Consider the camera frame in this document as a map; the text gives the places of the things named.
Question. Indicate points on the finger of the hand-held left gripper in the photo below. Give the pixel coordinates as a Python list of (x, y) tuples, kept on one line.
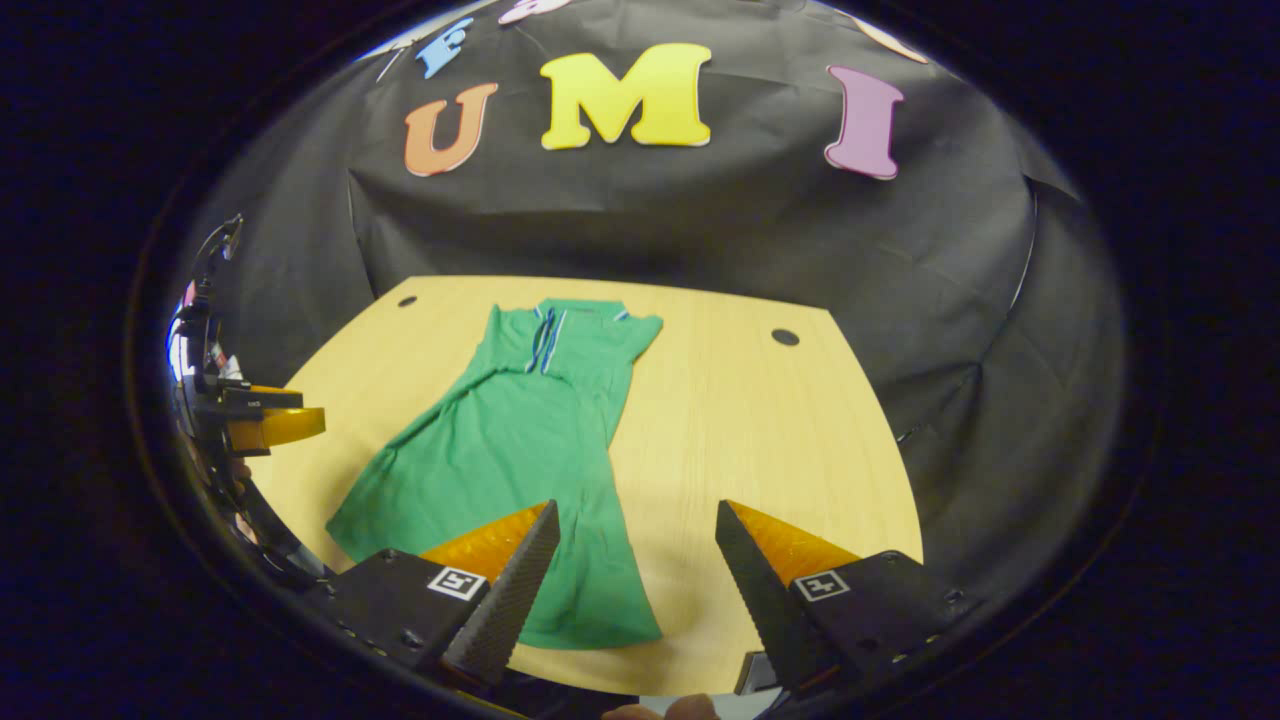
[(262, 398)]

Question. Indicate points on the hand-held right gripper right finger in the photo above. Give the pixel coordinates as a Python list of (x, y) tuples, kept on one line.
[(765, 610)]

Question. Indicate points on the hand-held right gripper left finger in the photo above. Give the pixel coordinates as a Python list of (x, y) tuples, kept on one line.
[(515, 600)]

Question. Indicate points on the green T-shirt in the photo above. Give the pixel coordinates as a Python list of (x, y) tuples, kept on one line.
[(520, 430)]

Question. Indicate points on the white printed board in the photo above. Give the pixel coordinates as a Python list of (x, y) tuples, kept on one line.
[(178, 355)]

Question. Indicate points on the black backdrop cloth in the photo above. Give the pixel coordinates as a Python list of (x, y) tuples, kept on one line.
[(650, 220)]

